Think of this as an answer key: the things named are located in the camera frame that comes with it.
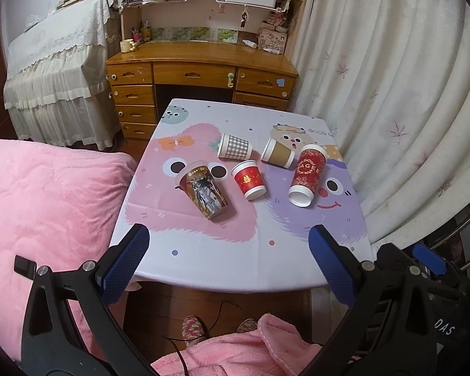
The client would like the grey checkered paper cup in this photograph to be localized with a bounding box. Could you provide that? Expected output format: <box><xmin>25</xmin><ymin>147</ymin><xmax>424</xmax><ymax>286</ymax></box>
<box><xmin>218</xmin><ymin>133</ymin><xmax>253</xmax><ymax>160</ymax></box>

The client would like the tall red patterned cup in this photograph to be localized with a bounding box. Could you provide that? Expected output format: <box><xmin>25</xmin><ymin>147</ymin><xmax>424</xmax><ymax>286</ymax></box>
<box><xmin>288</xmin><ymin>144</ymin><xmax>328</xmax><ymax>208</ymax></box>

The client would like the brown sleeve paper cup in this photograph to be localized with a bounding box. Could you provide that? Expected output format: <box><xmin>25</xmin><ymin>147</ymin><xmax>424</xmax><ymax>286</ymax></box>
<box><xmin>261</xmin><ymin>138</ymin><xmax>295</xmax><ymax>169</ymax></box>

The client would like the small red paper cup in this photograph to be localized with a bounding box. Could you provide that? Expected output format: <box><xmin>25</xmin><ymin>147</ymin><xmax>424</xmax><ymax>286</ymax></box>
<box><xmin>232</xmin><ymin>159</ymin><xmax>266</xmax><ymax>201</ymax></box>

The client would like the clear printed plastic cup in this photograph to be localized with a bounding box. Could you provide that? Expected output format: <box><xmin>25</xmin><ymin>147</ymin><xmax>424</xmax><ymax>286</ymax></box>
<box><xmin>176</xmin><ymin>160</ymin><xmax>227</xmax><ymax>220</ymax></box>

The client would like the pink fleece robe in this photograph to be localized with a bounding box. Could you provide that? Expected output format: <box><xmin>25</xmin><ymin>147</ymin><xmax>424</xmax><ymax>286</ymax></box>
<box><xmin>151</xmin><ymin>313</ymin><xmax>322</xmax><ymax>375</ymax></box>

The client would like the pink fluffy bed blanket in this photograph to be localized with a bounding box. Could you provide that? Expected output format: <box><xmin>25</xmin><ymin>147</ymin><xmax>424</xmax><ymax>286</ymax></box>
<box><xmin>0</xmin><ymin>139</ymin><xmax>136</xmax><ymax>361</ymax></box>

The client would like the right knitted slipper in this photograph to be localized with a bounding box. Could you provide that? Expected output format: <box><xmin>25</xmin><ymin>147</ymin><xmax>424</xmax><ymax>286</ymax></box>
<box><xmin>236</xmin><ymin>318</ymin><xmax>258</xmax><ymax>333</ymax></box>

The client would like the knitted slipper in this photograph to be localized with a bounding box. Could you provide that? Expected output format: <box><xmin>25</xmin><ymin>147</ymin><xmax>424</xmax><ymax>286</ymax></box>
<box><xmin>181</xmin><ymin>315</ymin><xmax>209</xmax><ymax>345</ymax></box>
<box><xmin>236</xmin><ymin>318</ymin><xmax>258</xmax><ymax>333</ymax></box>

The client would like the left knitted slipper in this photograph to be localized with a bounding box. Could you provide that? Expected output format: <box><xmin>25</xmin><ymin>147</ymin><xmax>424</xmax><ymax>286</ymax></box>
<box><xmin>181</xmin><ymin>315</ymin><xmax>209</xmax><ymax>345</ymax></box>

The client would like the cartoon monster tablecloth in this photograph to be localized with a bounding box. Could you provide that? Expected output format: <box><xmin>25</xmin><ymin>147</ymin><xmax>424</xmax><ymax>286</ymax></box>
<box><xmin>112</xmin><ymin>99</ymin><xmax>372</xmax><ymax>293</ymax></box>

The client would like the white floral curtain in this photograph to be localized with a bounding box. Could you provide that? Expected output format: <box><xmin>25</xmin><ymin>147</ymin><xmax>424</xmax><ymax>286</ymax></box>
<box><xmin>292</xmin><ymin>0</ymin><xmax>470</xmax><ymax>247</ymax></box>

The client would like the white lace covered piano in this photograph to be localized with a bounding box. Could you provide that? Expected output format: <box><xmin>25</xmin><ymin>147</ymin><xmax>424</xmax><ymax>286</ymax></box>
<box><xmin>3</xmin><ymin>0</ymin><xmax>124</xmax><ymax>150</ymax></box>

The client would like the patterned cardboard box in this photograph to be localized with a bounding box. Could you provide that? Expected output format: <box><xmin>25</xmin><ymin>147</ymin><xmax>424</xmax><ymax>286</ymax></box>
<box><xmin>257</xmin><ymin>29</ymin><xmax>288</xmax><ymax>55</ymax></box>

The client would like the wooden desk with drawers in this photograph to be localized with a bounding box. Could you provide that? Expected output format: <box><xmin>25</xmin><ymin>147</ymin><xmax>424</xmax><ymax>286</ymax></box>
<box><xmin>106</xmin><ymin>42</ymin><xmax>298</xmax><ymax>140</ymax></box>

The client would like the yellow ceramic mug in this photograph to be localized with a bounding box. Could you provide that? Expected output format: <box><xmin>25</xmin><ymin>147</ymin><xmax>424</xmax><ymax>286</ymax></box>
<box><xmin>119</xmin><ymin>39</ymin><xmax>136</xmax><ymax>54</ymax></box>

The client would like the wooden bookshelf hutch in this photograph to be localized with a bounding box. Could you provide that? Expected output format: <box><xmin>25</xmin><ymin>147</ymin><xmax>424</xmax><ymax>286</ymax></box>
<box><xmin>120</xmin><ymin>0</ymin><xmax>306</xmax><ymax>57</ymax></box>

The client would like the black cable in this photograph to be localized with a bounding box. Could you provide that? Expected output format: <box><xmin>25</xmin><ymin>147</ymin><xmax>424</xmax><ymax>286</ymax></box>
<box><xmin>164</xmin><ymin>300</ymin><xmax>244</xmax><ymax>376</ymax></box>

